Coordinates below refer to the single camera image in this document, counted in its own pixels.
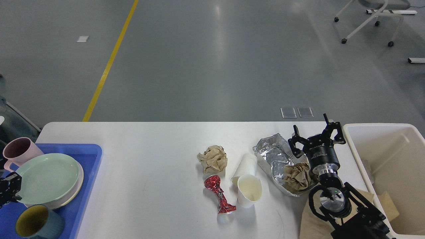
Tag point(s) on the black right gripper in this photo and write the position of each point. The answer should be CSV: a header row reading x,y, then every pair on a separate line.
x,y
319,149

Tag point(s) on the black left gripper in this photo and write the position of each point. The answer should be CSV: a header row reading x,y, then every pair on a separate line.
x,y
12,184

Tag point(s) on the light green plate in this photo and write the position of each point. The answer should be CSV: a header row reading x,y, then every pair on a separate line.
x,y
45,161

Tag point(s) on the dark teal mug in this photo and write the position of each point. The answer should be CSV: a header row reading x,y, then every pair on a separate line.
x,y
39,222

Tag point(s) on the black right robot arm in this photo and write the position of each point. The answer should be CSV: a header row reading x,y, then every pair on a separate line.
x,y
335,198

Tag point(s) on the right floor outlet cover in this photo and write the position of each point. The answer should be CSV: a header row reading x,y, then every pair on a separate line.
x,y
305,112

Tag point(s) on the floor outlet cover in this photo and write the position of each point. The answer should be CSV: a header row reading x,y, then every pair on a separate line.
x,y
288,112
305,112

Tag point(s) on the left floor outlet cover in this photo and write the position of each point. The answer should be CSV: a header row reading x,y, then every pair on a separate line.
x,y
288,112

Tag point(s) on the pink mug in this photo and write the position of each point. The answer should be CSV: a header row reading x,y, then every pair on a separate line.
x,y
19,151

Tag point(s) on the crumpled brown paper in foil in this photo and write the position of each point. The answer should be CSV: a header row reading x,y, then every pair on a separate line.
x,y
299,176

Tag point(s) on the crumpled aluminium foil tray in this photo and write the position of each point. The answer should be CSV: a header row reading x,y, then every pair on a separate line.
x,y
276,159

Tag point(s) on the pink plate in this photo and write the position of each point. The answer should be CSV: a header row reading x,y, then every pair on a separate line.
x,y
53,189

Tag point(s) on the person in jeans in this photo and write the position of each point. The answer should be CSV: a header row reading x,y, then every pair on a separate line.
x,y
14,126

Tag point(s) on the lying white paper cup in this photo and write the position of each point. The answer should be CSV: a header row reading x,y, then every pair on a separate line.
x,y
247,166

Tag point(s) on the blue plastic tray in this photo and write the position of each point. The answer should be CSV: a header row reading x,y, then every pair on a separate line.
x,y
89,157

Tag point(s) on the upright white paper cup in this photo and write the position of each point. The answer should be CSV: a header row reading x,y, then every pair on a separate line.
x,y
249,190

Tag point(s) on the white plastic bin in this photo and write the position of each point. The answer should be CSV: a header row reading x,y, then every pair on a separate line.
x,y
390,157

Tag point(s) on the brown paper bag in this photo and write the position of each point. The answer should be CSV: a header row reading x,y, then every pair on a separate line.
x,y
315,228

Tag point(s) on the crumpled brown paper ball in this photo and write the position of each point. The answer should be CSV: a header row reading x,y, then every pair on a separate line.
x,y
213,160

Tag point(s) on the cardboard piece in bin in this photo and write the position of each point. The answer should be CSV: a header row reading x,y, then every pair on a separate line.
x,y
388,206

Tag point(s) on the crushed red can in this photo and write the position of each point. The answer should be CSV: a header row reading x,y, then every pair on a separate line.
x,y
212,183

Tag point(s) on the white floor bar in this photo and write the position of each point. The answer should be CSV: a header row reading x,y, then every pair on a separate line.
x,y
413,60

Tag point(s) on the white office chair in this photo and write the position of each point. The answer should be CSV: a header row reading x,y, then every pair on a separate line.
x,y
383,8

